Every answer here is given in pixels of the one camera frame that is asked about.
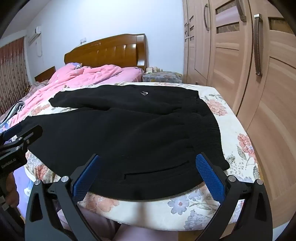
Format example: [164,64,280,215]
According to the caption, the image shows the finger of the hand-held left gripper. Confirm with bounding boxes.
[0,123,22,142]
[7,125,43,151]

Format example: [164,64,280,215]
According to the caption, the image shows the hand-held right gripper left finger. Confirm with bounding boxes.
[24,153,102,241]

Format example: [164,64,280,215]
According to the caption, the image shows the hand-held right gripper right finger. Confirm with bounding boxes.
[194,152,273,241]

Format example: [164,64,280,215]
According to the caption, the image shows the black pants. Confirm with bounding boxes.
[20,84,230,201]

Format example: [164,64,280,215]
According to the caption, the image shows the person's left hand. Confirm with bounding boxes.
[5,174,19,207]

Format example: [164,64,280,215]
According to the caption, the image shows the grey clothing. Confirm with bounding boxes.
[0,102,25,127]

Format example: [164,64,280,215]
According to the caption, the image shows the purple bed sheet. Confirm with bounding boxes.
[13,162,35,209]

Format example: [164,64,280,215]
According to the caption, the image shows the brown patterned curtain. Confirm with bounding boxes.
[0,37,31,116]

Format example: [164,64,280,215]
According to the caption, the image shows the floral cream blanket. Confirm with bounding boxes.
[23,81,260,231]

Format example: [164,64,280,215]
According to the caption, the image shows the small wooden headboard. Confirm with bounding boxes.
[35,66,56,82]

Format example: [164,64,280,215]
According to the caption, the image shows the pink quilt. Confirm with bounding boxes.
[9,64,142,127]

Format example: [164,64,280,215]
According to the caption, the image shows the white air conditioner pipe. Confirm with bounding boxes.
[36,34,43,57]

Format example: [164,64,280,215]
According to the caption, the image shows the white air conditioner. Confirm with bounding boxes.
[28,32,42,44]

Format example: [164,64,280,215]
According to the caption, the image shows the nightstand with floral cover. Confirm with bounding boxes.
[142,71,183,83]

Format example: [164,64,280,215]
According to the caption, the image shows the wooden bed headboard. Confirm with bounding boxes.
[64,34,148,72]

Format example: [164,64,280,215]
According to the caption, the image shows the light wooden wardrobe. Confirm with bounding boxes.
[182,0,296,209]

